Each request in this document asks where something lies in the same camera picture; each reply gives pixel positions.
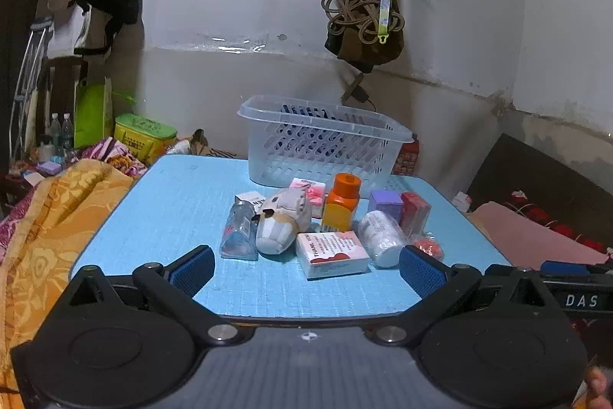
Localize metal rack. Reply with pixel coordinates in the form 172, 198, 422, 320
10, 18, 53, 161

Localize grey white plush toy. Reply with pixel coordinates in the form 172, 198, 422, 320
255, 187, 313, 255

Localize brown hanging bag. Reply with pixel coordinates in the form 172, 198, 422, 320
325, 0, 405, 72

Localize pink mat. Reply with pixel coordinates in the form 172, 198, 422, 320
472, 200, 609, 268

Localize black board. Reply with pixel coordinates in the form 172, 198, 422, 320
467, 133, 613, 242

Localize clear plastic basket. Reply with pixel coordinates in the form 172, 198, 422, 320
237, 95, 413, 189

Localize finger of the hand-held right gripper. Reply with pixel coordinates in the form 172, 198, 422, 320
540, 260, 613, 279

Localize person's right hand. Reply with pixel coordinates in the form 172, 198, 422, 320
585, 365, 613, 409

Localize red gift carton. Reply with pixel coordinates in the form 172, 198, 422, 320
392, 135, 421, 177

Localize orange floral blanket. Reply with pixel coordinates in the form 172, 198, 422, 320
0, 159, 135, 409

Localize white box red hearts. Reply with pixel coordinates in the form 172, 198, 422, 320
295, 230, 371, 279

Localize orange capped bottle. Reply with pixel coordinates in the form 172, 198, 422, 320
321, 173, 362, 232

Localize black charger adapter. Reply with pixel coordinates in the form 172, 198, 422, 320
341, 74, 377, 110

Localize pink and white box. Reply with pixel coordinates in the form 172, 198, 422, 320
288, 177, 326, 219

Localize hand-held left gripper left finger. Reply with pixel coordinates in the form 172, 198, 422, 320
68, 245, 246, 347

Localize green paper bag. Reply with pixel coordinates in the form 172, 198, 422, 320
73, 76, 137, 150

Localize small red packet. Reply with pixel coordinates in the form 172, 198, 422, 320
411, 234, 445, 260

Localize white cloth black trim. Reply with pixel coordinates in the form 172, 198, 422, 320
47, 4, 93, 57

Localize purple box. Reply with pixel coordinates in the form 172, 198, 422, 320
368, 189, 404, 225

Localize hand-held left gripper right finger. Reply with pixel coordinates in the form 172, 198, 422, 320
371, 245, 560, 347

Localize yellow green lunch bag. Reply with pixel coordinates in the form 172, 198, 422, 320
113, 113, 178, 165

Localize brown paper bag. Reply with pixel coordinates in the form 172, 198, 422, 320
189, 128, 210, 156

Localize clear plastic bottle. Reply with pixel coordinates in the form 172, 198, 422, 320
220, 200, 259, 261

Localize red black patterned cloth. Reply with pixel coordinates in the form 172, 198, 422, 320
503, 191, 613, 253

